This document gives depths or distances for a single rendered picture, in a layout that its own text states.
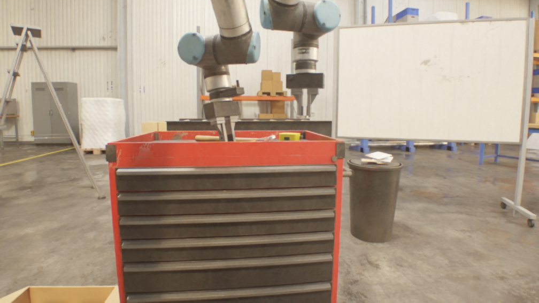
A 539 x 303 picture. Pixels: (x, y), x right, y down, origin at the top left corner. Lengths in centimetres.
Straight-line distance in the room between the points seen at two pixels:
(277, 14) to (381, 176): 165
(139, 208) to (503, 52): 330
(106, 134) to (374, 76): 610
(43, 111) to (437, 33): 964
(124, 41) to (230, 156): 877
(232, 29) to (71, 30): 980
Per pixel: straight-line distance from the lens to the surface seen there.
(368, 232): 237
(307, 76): 95
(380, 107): 308
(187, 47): 82
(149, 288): 101
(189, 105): 893
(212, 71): 92
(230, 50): 78
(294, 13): 82
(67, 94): 960
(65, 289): 164
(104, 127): 736
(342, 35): 318
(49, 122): 989
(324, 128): 412
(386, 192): 226
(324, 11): 85
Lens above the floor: 104
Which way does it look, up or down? 5 degrees down
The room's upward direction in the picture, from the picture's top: straight up
